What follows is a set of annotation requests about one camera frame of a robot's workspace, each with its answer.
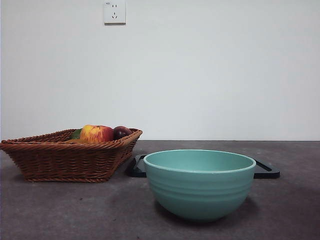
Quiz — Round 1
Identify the red yellow apple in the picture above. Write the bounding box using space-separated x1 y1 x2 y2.
79 124 115 144

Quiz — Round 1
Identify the dark red plum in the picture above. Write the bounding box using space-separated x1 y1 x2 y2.
112 125 133 141

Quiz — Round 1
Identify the green fruit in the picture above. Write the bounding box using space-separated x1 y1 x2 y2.
70 128 83 140

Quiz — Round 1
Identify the white wall socket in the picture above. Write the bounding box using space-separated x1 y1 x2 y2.
103 0 127 25

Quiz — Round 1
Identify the brown wicker basket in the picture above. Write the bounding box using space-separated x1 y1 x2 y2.
0 127 143 183

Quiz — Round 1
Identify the teal ribbed bowl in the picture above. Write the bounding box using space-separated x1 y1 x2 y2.
143 149 257 223

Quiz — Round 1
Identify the black rectangular tray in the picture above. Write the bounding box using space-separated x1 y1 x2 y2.
124 154 281 179

